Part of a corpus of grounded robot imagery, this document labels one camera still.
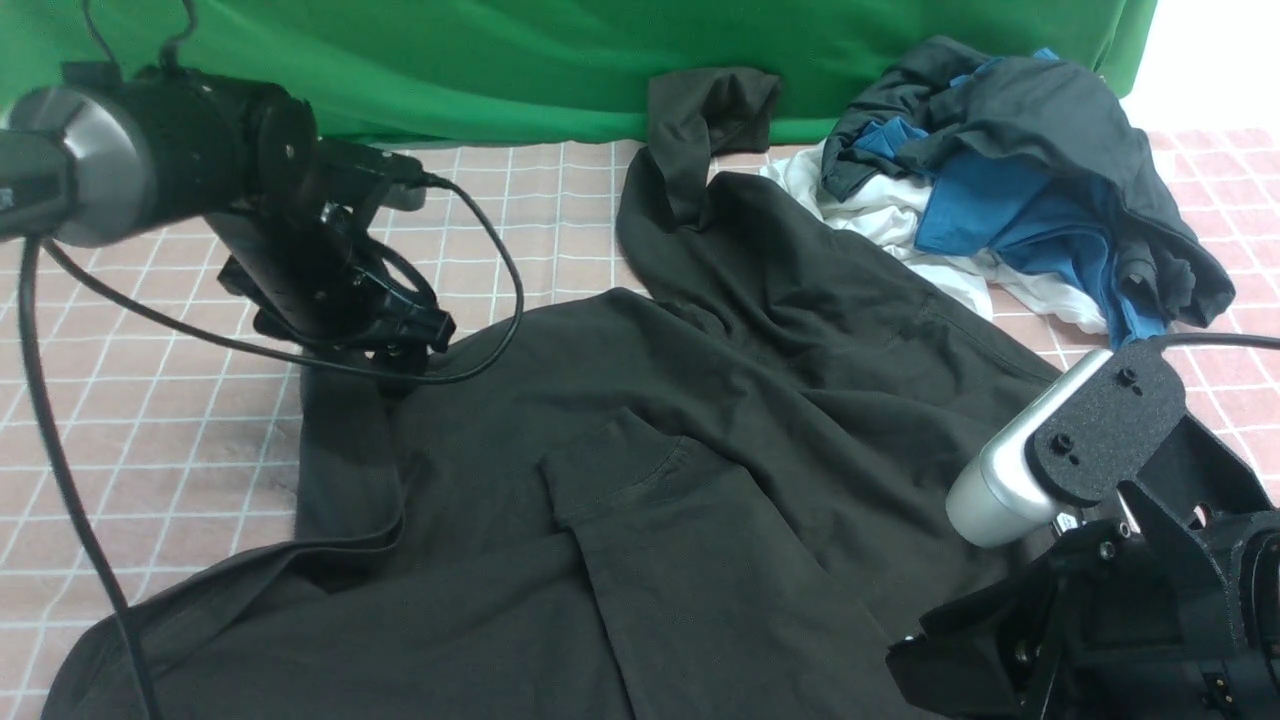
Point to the green backdrop cloth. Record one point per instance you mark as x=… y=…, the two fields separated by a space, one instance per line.
x=554 y=71

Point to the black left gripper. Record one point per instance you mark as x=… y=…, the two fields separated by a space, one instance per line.
x=318 y=278

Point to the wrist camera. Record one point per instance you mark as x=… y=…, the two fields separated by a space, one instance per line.
x=1071 y=448
x=360 y=176

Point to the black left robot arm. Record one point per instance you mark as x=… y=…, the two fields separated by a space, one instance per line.
x=98 y=159

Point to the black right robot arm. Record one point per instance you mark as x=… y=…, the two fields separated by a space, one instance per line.
x=1170 y=613

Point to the blue crumpled shirt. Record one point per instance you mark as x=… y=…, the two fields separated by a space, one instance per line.
x=1020 y=215

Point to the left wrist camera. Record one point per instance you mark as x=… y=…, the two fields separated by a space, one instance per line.
x=360 y=176

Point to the dark gray crumpled shirt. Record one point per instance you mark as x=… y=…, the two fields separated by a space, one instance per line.
x=1050 y=130

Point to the white crumpled shirt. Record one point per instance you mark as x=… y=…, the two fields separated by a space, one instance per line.
x=888 y=211

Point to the dark gray long-sleeved shirt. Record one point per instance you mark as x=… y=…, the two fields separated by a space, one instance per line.
x=723 y=499

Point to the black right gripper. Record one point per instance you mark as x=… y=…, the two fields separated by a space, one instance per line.
x=1173 y=616

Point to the pink checkered tablecloth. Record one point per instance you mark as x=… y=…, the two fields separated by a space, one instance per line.
x=183 y=452

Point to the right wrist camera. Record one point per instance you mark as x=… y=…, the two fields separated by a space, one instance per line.
x=1071 y=448

